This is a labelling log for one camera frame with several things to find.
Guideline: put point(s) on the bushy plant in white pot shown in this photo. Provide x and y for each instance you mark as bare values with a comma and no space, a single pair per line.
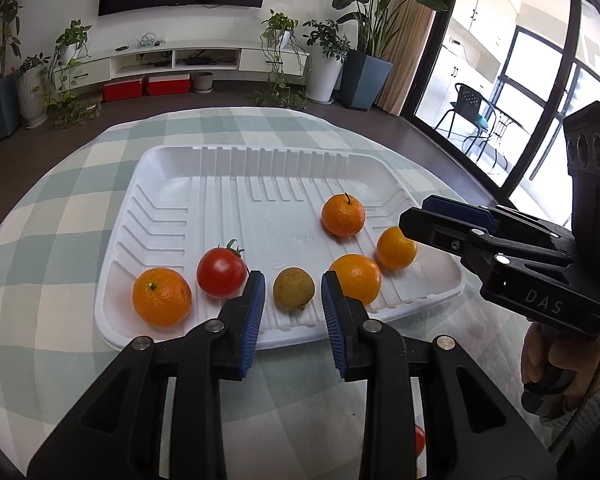
325,80

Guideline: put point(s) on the plain orange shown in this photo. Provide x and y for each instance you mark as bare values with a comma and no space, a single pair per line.
357,275

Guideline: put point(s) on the small red tomato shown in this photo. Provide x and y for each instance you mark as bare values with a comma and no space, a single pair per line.
420,440

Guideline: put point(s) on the black sliding door frame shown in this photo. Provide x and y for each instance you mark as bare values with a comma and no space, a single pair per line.
550,105

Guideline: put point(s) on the white plastic tray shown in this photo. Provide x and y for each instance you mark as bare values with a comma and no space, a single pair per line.
230,200

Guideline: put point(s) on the plant in white ribbed pot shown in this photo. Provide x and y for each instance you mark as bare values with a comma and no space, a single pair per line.
32,95

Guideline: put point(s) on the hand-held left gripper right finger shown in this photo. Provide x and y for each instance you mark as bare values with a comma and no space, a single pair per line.
332,320

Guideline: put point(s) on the orange with dark stem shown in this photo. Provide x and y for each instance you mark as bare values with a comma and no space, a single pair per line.
342,217

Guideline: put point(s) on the white television cabinet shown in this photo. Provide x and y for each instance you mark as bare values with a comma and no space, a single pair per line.
130,54

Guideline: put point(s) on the small orange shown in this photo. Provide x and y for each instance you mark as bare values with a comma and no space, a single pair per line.
395,251

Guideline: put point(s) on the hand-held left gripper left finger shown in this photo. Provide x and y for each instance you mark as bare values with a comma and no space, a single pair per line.
252,320

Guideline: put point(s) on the large-leaf plant in grey-blue pot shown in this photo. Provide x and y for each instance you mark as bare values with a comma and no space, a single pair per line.
362,85

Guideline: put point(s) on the orange with green stem spot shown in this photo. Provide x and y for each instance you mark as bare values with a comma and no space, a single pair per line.
160,297

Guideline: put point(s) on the trailing plant in white pot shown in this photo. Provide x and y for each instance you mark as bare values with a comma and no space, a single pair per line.
284,40
70,52

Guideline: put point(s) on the person's right hand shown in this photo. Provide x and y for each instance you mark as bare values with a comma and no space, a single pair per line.
580,365

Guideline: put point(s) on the brown-green round fruit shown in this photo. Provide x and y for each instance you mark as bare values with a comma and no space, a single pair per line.
292,287

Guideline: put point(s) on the person's right forearm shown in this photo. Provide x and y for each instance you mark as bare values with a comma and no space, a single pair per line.
592,422

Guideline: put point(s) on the large red tomato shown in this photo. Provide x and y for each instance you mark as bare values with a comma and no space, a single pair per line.
220,272

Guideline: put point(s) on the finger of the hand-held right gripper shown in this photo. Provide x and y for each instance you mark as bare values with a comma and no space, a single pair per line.
455,208
440,230

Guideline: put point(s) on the beige curtain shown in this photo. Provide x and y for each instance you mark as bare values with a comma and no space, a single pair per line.
405,60

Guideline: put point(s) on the black metal chair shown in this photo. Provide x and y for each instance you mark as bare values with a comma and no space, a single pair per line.
467,97

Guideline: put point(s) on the grey empty flower pot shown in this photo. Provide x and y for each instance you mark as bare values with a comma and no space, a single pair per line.
203,83

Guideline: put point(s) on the black metal side table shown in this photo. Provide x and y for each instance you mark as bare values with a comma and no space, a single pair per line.
500,125

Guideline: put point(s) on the black set-top box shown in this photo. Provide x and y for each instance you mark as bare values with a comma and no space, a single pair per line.
200,60

